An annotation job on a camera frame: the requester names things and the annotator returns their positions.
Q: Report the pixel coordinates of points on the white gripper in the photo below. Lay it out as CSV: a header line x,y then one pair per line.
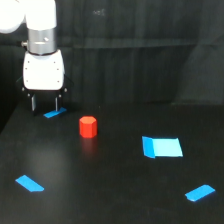
x,y
43,73

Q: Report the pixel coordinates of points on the red hexagonal block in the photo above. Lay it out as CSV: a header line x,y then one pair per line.
x,y
88,126

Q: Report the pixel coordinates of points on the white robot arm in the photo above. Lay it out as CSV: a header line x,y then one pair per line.
x,y
40,18

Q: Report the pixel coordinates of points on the blue tape strip top left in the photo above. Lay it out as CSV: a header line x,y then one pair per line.
x,y
54,113

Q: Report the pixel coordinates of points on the blue tape strip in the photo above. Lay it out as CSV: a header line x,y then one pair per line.
x,y
54,113
199,193
29,184

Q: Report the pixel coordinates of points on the black backdrop curtain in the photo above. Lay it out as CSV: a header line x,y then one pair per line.
x,y
142,51

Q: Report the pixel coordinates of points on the blue tape strip bottom left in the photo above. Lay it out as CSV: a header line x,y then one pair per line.
x,y
29,184

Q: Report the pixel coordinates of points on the large blue tape patch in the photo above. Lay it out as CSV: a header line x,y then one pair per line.
x,y
156,147

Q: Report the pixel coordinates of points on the blue tape strip bottom right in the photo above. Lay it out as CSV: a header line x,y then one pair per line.
x,y
199,193

